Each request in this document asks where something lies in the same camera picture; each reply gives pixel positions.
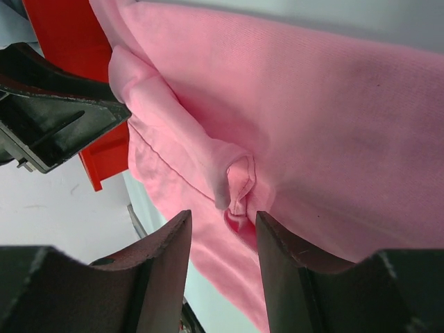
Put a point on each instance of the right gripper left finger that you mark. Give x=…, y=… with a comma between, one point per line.
x=137, y=289

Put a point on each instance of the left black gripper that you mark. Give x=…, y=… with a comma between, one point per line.
x=48, y=115

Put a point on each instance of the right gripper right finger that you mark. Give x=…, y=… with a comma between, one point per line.
x=309, y=290

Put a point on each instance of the pink t shirt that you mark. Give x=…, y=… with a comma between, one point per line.
x=339, y=139

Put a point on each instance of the red plastic bin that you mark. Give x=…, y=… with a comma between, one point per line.
x=72, y=39

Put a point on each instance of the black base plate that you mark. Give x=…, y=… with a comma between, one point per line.
x=188, y=320

